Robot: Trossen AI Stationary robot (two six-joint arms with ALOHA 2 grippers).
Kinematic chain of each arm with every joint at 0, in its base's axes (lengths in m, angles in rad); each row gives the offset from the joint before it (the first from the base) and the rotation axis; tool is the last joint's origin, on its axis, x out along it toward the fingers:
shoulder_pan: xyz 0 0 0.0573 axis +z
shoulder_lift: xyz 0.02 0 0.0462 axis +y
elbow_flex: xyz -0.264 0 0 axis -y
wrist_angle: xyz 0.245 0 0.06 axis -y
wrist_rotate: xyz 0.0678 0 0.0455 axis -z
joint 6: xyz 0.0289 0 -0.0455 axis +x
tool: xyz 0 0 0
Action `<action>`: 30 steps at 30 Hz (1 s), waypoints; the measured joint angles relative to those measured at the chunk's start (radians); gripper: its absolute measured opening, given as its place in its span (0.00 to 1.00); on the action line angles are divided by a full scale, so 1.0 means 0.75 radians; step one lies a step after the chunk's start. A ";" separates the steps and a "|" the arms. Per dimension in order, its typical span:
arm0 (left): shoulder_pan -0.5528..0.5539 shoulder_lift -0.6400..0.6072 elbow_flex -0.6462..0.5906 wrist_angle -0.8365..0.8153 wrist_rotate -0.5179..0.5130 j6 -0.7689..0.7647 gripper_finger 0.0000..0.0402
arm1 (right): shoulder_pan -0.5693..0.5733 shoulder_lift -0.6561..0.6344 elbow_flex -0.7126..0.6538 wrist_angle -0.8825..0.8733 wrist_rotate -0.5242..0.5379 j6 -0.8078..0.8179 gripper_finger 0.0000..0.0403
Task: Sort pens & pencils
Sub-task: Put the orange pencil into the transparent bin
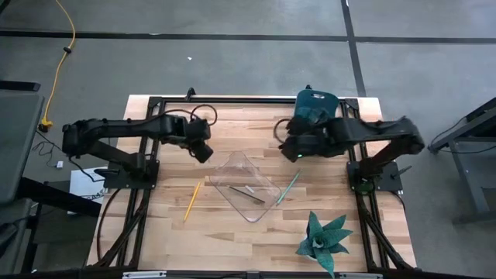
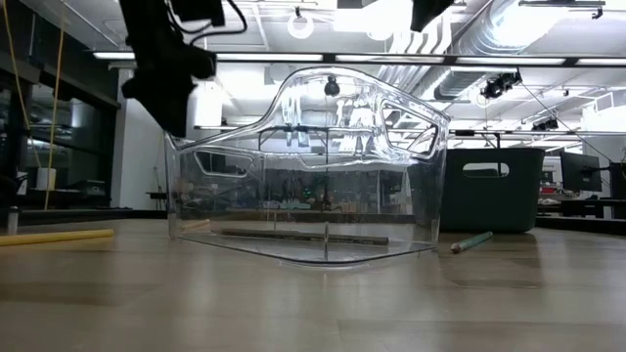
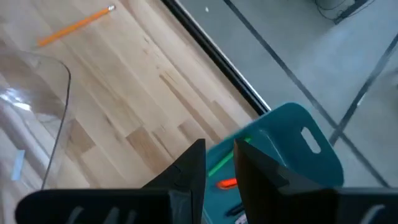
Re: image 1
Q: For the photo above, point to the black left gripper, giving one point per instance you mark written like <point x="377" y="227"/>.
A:
<point x="197" y="133"/>

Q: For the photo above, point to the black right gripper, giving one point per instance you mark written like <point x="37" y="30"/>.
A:
<point x="314" y="126"/>

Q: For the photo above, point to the dark teal plastic bin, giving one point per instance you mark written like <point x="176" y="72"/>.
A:
<point x="315" y="101"/>

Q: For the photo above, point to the clear plastic bin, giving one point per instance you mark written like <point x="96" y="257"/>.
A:
<point x="236" y="170"/>

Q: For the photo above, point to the teal pencil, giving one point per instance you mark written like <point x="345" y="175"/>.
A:
<point x="288" y="187"/>

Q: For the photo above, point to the yellow pencil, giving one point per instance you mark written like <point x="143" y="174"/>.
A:
<point x="192" y="201"/>

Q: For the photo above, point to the orange pencil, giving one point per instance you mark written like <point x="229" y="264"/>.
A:
<point x="246" y="194"/>

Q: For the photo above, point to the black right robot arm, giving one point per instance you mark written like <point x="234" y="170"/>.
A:
<point x="372" y="129"/>

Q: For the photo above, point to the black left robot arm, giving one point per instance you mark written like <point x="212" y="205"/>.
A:
<point x="128" y="126"/>

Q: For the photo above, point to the small pale grey block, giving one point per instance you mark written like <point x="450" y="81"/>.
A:
<point x="250" y="188"/>

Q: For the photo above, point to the teal artificial plant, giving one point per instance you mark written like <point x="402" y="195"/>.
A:
<point x="321" y="242"/>

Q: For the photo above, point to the white paper sheet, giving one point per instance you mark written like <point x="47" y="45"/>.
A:
<point x="83" y="186"/>

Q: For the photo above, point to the small white adapter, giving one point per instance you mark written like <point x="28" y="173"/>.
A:
<point x="59" y="164"/>

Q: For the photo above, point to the grey metal stand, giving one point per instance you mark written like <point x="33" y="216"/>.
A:
<point x="467" y="182"/>

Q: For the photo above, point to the dark grey side table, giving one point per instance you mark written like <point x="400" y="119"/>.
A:
<point x="15" y="147"/>

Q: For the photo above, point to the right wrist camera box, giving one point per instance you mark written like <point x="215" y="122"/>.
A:
<point x="298" y="149"/>

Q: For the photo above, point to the black aluminium table frame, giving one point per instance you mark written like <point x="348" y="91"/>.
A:
<point x="232" y="100"/>

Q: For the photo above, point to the silver bracket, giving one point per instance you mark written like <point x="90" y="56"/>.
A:
<point x="360" y="276"/>
<point x="143" y="275"/>

